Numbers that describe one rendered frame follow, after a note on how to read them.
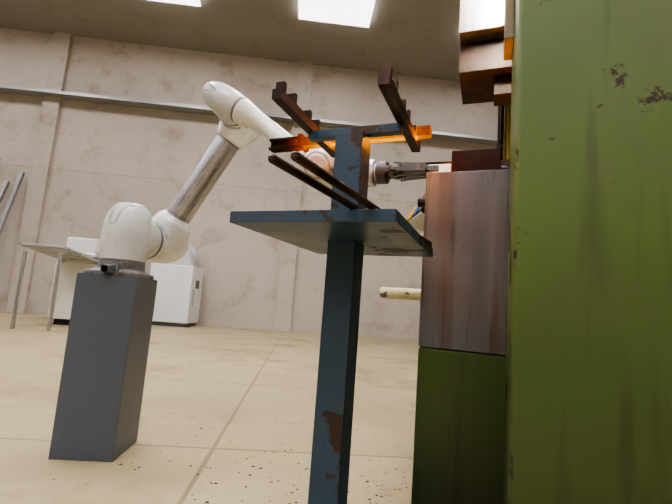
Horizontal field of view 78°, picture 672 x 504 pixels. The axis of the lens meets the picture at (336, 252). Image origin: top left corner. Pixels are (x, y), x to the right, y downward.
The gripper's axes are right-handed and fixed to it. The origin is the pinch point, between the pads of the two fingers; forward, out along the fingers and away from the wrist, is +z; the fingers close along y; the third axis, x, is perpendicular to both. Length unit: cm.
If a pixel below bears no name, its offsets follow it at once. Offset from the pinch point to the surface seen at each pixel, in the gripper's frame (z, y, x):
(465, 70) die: 7.2, 7.6, 27.8
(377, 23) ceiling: -173, -496, 441
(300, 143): -30.9, 36.2, -3.8
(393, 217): 1, 67, -30
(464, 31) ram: 6.9, 12.6, 37.0
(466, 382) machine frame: 11, 22, -60
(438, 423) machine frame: 4, 22, -70
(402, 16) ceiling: -129, -490, 441
